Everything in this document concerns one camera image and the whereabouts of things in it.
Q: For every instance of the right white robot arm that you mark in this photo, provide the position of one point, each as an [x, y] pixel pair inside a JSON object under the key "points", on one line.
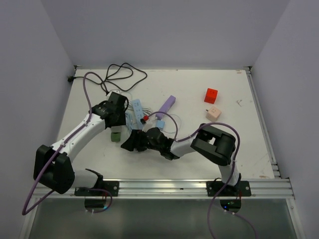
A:
{"points": [[218, 142]]}

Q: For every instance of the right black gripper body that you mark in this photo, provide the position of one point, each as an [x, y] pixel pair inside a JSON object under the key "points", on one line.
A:
{"points": [[143, 141]]}

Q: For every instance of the aluminium rail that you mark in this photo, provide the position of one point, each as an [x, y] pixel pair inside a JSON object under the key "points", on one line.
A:
{"points": [[192, 188], [270, 151]]}

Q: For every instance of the blue power strip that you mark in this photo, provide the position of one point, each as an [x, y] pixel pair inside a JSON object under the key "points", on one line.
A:
{"points": [[138, 111]]}

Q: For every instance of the purple USB power strip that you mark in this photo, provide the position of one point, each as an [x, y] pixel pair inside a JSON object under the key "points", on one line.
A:
{"points": [[165, 107]]}

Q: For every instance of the aluminium right side rail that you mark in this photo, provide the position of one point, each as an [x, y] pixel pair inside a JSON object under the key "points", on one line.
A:
{"points": [[270, 151]]}

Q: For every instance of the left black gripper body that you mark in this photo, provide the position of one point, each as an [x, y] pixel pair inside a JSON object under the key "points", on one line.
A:
{"points": [[120, 120]]}

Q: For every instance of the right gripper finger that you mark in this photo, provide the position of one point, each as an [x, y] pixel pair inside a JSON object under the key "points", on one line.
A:
{"points": [[141, 148], [131, 143]]}

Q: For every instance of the aluminium front rail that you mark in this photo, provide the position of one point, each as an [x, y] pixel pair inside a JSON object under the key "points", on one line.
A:
{"points": [[192, 188]]}

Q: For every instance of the green power strip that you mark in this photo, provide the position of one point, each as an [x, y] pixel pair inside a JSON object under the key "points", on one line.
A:
{"points": [[115, 136]]}

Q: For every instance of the pink cube socket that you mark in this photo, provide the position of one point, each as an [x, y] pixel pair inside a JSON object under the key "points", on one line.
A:
{"points": [[213, 114]]}

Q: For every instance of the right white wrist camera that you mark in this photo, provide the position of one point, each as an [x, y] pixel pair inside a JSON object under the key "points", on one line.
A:
{"points": [[148, 122]]}

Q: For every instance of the white charger plug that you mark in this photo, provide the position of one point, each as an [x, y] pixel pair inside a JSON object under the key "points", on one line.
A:
{"points": [[116, 129]]}

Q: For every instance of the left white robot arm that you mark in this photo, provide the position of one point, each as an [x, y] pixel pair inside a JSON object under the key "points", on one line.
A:
{"points": [[53, 164]]}

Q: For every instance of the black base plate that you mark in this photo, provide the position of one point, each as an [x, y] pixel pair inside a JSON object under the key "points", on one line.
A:
{"points": [[242, 188], [103, 188]]}

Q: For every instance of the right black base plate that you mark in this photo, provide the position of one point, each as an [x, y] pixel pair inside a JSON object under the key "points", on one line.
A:
{"points": [[242, 188]]}

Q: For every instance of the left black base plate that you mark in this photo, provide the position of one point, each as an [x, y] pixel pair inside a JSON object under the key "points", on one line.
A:
{"points": [[103, 188]]}

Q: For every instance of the red cube socket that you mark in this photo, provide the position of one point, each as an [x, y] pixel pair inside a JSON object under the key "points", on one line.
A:
{"points": [[211, 96]]}

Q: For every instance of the blue USB charger plug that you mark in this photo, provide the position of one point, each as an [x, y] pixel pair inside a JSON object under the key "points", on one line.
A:
{"points": [[160, 124]]}

